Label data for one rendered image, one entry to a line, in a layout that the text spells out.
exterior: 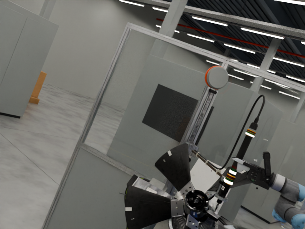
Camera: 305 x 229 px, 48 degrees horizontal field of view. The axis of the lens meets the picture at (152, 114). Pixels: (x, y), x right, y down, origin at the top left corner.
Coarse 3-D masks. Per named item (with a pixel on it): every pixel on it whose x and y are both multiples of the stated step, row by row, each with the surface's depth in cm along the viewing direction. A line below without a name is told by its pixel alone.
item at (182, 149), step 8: (184, 144) 189; (176, 152) 189; (184, 152) 186; (160, 160) 192; (168, 160) 189; (176, 160) 186; (184, 160) 183; (160, 168) 191; (168, 168) 188; (176, 168) 184; (184, 168) 181; (168, 176) 187; (176, 176) 183; (184, 176) 179; (176, 184) 182; (184, 184) 178
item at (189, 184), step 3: (189, 183) 177; (186, 186) 178; (189, 186) 176; (192, 186) 175; (183, 189) 179; (189, 189) 176; (192, 189) 174; (180, 192) 180; (183, 192) 178; (186, 192) 177; (183, 195) 178; (183, 198) 177
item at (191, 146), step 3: (186, 141) 229; (189, 141) 230; (189, 144) 222; (192, 144) 225; (189, 147) 221; (192, 147) 222; (195, 147) 222; (198, 147) 224; (189, 150) 222; (189, 153) 222; (192, 153) 222; (192, 156) 223; (195, 156) 223
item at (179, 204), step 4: (172, 200) 170; (176, 200) 170; (180, 200) 170; (172, 204) 170; (176, 204) 170; (180, 204) 170; (172, 208) 171; (180, 208) 171; (172, 212) 171; (176, 212) 171; (180, 212) 171; (172, 216) 171; (176, 216) 171
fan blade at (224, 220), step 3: (222, 216) 169; (219, 219) 162; (222, 219) 163; (225, 219) 167; (222, 222) 160; (225, 222) 162; (228, 222) 164; (231, 222) 168; (234, 225) 164; (237, 225) 167; (243, 228) 167
